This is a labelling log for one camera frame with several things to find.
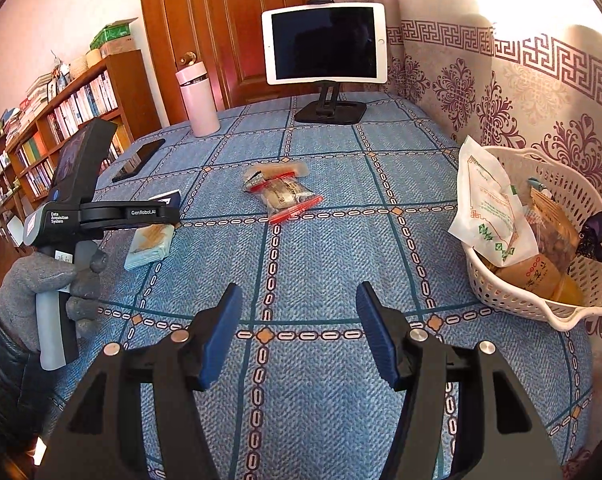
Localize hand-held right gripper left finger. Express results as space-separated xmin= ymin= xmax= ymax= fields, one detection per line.
xmin=33 ymin=282 xmax=245 ymax=480

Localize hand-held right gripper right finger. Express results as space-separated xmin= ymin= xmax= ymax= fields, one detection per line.
xmin=356 ymin=280 xmax=564 ymax=480

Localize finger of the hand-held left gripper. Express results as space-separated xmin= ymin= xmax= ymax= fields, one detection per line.
xmin=148 ymin=189 xmax=183 ymax=207
xmin=158 ymin=204 xmax=183 ymax=230

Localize turquoise snack packet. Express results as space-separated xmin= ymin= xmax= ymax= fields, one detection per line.
xmin=125 ymin=224 xmax=176 ymax=272

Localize clear red-edged snack packet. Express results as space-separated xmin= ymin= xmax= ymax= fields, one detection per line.
xmin=260 ymin=180 xmax=325 ymax=226
xmin=243 ymin=161 xmax=310 ymax=194

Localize white green snack packet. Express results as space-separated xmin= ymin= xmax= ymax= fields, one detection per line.
xmin=448 ymin=135 xmax=539 ymax=268

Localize white plastic basket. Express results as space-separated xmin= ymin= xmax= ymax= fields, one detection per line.
xmin=464 ymin=145 xmax=602 ymax=332

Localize brown snack packet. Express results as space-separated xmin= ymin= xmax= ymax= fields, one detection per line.
xmin=528 ymin=187 xmax=582 ymax=273

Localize yellow jelly cup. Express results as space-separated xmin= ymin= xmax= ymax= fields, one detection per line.
xmin=556 ymin=272 xmax=587 ymax=307

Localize person's left forearm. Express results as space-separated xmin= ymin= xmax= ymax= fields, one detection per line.
xmin=0 ymin=305 xmax=49 ymax=480

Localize person's left hand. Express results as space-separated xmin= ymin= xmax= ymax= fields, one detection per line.
xmin=0 ymin=251 xmax=109 ymax=356

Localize black phone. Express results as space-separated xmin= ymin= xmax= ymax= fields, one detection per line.
xmin=112 ymin=138 xmax=167 ymax=184

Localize rows of books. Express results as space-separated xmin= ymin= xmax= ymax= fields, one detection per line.
xmin=0 ymin=72 xmax=119 ymax=211

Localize blue patterned tablecloth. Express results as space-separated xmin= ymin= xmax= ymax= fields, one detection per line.
xmin=46 ymin=92 xmax=594 ymax=480

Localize wooden bookshelf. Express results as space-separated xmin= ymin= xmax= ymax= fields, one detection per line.
xmin=0 ymin=50 xmax=162 ymax=246

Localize pink water bottle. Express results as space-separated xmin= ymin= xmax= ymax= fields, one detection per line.
xmin=175 ymin=61 xmax=220 ymax=137

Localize cardboard box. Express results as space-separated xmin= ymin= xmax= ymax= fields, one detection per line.
xmin=98 ymin=35 xmax=136 ymax=58

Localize green box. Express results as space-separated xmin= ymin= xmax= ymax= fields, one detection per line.
xmin=90 ymin=17 xmax=139 ymax=51

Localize tan snack packet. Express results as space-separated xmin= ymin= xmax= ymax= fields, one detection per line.
xmin=494 ymin=254 xmax=567 ymax=293

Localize wooden door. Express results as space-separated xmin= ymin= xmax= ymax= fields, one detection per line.
xmin=137 ymin=0 xmax=322 ymax=126

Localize black tablet stand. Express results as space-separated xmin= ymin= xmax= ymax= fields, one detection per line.
xmin=294 ymin=0 xmax=368 ymax=124

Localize white tablet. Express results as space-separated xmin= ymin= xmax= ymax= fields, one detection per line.
xmin=261 ymin=2 xmax=388 ymax=86

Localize dark bow-shaped snack packet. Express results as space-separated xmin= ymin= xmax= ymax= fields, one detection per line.
xmin=576 ymin=211 xmax=602 ymax=264

